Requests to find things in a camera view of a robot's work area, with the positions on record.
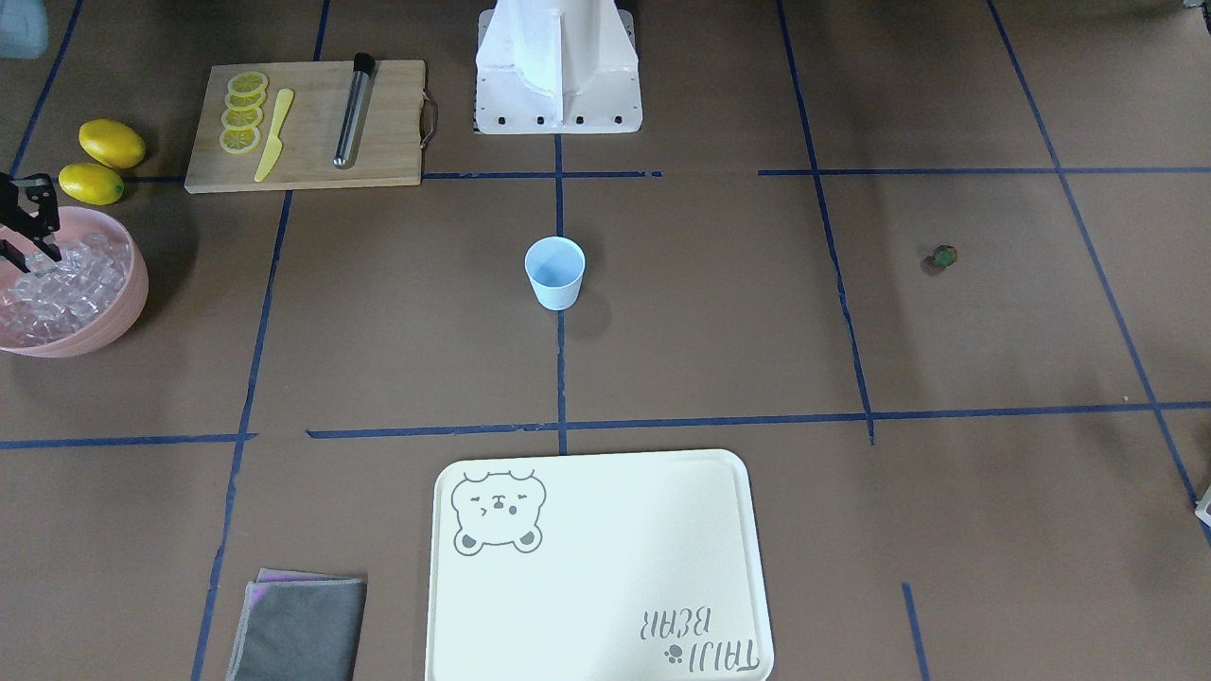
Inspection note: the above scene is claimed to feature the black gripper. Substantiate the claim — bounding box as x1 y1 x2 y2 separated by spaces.
1 173 63 263

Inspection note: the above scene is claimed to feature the pile of clear ice cubes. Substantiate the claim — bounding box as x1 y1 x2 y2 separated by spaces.
1 233 132 347

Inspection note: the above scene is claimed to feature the light blue plastic cup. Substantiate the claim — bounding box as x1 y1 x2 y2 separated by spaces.
524 236 587 311

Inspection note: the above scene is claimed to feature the yellow lemon lower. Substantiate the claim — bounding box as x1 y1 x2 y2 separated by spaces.
58 164 125 206

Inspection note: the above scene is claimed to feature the yellow lemon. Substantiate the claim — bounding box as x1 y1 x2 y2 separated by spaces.
78 119 147 171
58 164 125 206

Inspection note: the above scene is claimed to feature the yellow lemon upper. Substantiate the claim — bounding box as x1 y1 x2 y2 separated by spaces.
78 119 147 171

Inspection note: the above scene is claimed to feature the pink bowl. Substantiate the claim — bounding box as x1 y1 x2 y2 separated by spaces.
2 206 149 357

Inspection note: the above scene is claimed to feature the lemon slice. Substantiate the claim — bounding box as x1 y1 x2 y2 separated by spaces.
220 105 264 131
226 71 269 96
224 90 266 111
218 126 262 155

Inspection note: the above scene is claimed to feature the yellow plastic knife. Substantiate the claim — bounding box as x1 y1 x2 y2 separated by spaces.
254 88 295 183

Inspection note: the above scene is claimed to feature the steel muddler black tip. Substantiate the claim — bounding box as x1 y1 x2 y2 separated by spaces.
332 52 377 168

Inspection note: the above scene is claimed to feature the wooden cutting board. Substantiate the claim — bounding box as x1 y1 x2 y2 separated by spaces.
184 61 435 194

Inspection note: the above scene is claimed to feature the grey folded cloth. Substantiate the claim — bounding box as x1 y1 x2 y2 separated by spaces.
224 567 367 680

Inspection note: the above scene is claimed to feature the cream bear serving tray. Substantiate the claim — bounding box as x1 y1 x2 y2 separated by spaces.
425 448 775 680

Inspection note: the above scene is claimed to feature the red strawberry on table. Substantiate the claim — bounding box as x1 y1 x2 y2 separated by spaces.
931 244 957 269

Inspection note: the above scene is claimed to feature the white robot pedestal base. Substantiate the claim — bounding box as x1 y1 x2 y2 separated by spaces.
474 1 643 135

